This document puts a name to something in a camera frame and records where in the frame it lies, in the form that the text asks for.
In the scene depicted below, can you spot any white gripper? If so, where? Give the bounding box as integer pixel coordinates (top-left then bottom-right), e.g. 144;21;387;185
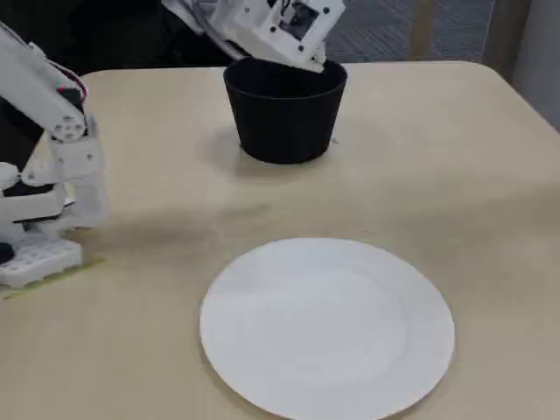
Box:
161;0;327;74

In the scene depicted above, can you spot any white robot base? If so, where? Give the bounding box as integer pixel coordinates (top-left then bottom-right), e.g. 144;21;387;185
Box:
0;161;84;288

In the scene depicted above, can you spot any white paper plate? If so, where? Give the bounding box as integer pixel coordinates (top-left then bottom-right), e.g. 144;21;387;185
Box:
199;237;456;409

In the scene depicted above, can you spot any grey partition panel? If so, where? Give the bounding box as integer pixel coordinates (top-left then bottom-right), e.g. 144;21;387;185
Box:
325;0;491;61

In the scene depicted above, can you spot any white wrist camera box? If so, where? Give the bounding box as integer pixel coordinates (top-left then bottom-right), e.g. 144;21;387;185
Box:
209;0;347;67

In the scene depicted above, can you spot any wooden post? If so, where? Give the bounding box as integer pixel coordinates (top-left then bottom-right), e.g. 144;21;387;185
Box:
409;0;434;60

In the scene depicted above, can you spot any red servo wire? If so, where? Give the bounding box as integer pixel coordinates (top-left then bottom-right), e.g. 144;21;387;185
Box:
54;65;91;109

